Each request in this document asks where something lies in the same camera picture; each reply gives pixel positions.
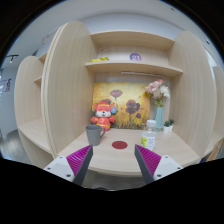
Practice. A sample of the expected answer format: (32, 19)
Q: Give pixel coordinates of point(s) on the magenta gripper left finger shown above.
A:
(72, 167)

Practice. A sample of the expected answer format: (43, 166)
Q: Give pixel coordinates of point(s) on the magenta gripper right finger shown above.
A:
(153, 166)

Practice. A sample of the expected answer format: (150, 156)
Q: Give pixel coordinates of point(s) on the clear plastic water bottle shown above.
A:
(149, 135)

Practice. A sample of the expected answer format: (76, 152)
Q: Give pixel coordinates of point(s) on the red round coaster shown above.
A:
(119, 145)

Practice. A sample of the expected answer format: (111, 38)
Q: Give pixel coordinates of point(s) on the grey ceramic mug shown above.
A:
(94, 134)

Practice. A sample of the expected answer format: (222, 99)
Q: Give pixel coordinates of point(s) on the small potted plant white pot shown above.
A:
(166, 127)

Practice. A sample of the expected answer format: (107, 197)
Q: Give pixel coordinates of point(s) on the light blue vase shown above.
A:
(159, 117)

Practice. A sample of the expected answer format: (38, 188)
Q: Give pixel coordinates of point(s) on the red plush toy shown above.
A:
(103, 116)

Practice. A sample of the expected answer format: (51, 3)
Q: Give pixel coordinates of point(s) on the yellow poppy flower painting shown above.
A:
(130, 105)

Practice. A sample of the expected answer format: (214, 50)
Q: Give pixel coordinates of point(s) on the pink white flower bouquet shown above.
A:
(158, 91)

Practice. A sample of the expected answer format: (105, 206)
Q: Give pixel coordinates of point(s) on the purple round number sticker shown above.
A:
(135, 56)

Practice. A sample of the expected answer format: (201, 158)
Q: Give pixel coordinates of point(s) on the yellow object on shelf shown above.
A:
(99, 59)

